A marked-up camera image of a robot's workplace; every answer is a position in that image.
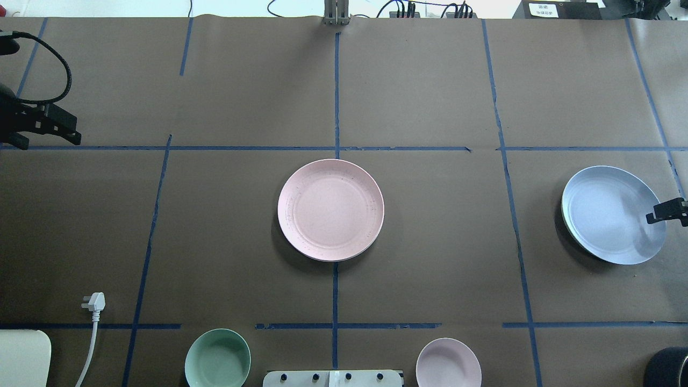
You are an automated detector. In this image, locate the dark blue saucepan with lid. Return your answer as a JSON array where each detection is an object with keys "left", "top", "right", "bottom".
[{"left": 643, "top": 346, "right": 687, "bottom": 386}]

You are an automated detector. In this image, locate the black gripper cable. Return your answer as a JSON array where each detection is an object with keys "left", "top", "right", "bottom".
[{"left": 0, "top": 31, "right": 73, "bottom": 105}]

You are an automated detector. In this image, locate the blue plate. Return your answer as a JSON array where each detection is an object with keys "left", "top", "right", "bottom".
[{"left": 561, "top": 165, "right": 668, "bottom": 265}]

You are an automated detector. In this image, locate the green bowl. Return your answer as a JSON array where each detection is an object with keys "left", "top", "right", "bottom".
[{"left": 184, "top": 328, "right": 252, "bottom": 386}]

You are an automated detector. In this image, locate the black box with label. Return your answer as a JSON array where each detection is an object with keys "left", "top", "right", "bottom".
[{"left": 512, "top": 1, "right": 603, "bottom": 20}]

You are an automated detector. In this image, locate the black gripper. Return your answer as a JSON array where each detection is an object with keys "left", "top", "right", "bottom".
[{"left": 1, "top": 84, "right": 82, "bottom": 151}]

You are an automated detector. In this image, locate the white toaster cable with plug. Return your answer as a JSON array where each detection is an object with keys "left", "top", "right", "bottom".
[{"left": 75, "top": 292, "right": 106, "bottom": 387}]

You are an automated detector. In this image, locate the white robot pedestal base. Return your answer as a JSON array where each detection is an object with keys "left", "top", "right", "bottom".
[{"left": 262, "top": 369, "right": 405, "bottom": 386}]

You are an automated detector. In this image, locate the pink bowl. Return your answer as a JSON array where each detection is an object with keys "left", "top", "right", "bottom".
[{"left": 415, "top": 338, "right": 482, "bottom": 386}]

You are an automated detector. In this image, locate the grey metal bracket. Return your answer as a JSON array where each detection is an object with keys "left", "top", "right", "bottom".
[{"left": 322, "top": 0, "right": 351, "bottom": 25}]

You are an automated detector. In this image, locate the cream toaster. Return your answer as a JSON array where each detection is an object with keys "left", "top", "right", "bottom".
[{"left": 1, "top": 329, "right": 52, "bottom": 386}]

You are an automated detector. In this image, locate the pink plate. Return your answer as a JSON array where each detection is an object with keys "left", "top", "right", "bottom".
[{"left": 277, "top": 159, "right": 385, "bottom": 263}]

